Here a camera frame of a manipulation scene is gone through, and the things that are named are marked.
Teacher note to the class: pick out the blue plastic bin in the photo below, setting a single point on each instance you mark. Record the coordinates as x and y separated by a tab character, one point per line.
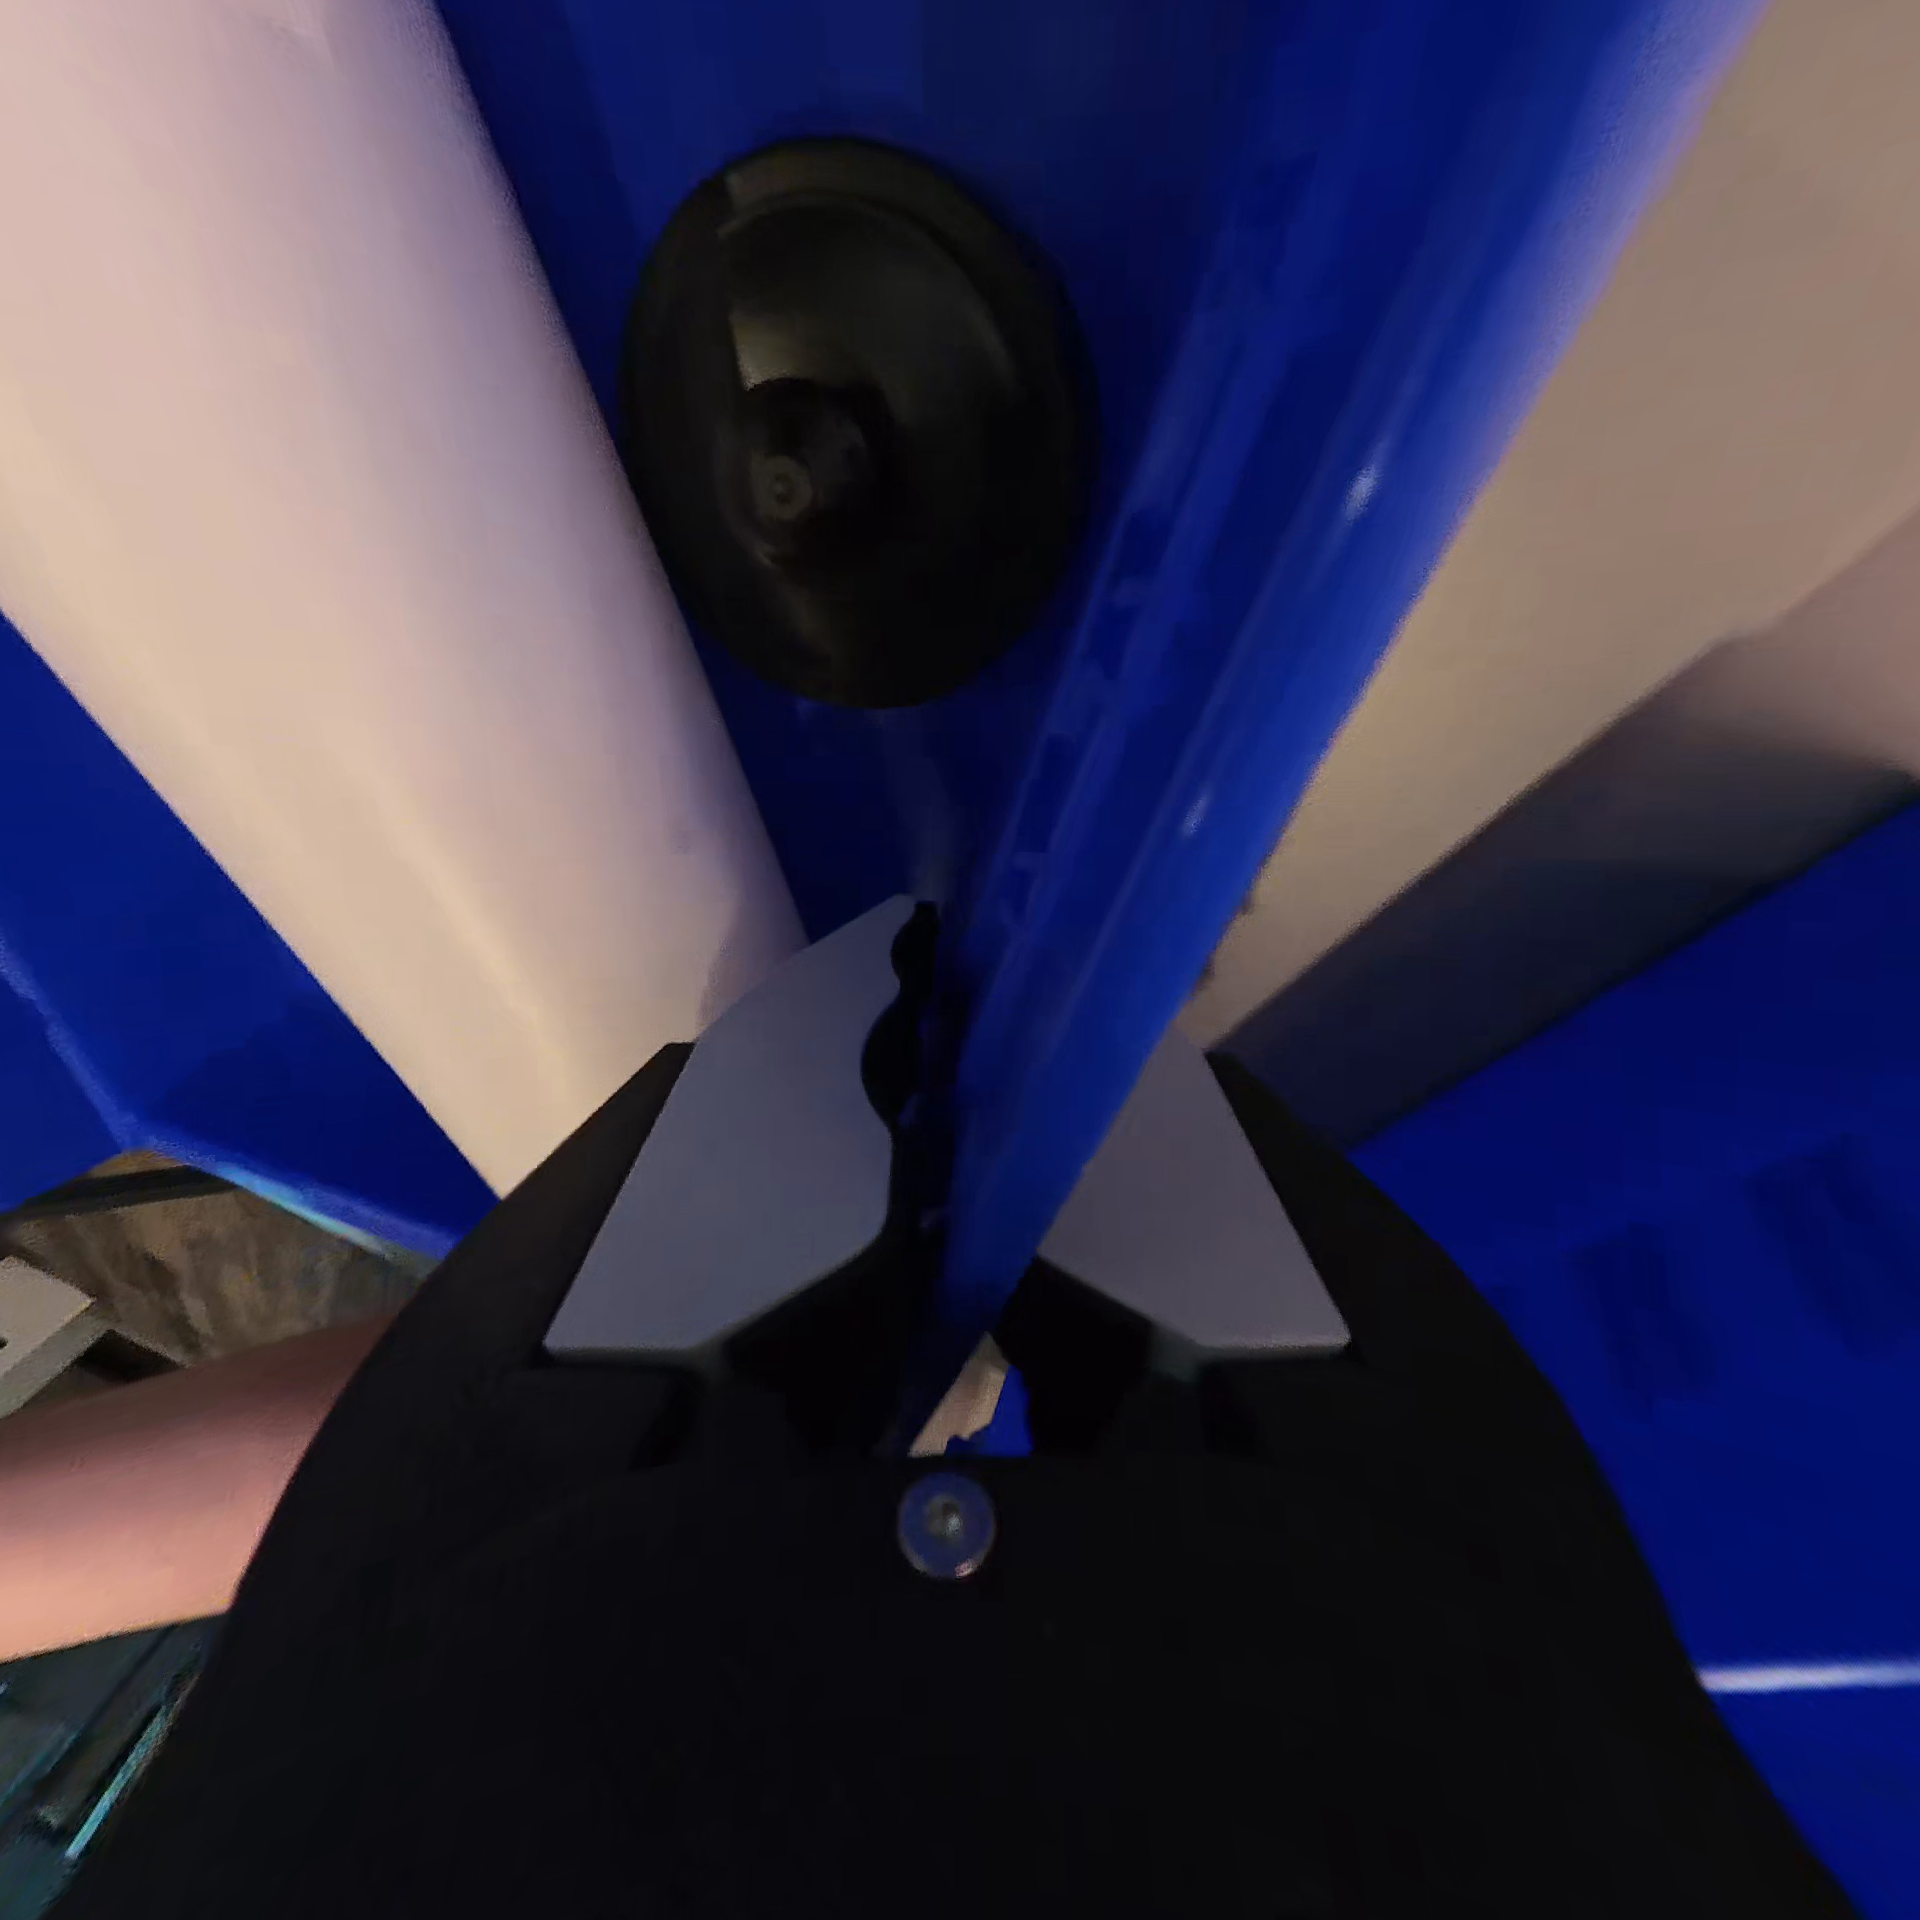
1650	1276
1200	600

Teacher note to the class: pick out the white plastic bottle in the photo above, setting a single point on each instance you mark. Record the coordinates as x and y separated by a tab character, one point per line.
301	524

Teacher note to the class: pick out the black bottle lid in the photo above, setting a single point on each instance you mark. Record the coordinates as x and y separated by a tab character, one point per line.
855	422

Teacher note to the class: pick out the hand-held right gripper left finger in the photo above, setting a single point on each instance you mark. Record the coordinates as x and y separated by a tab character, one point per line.
721	1201

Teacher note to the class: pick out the person's left forearm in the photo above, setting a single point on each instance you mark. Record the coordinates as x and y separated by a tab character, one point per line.
135	1484

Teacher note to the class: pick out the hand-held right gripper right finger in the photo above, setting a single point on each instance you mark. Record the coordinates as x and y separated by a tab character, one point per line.
1214	1244

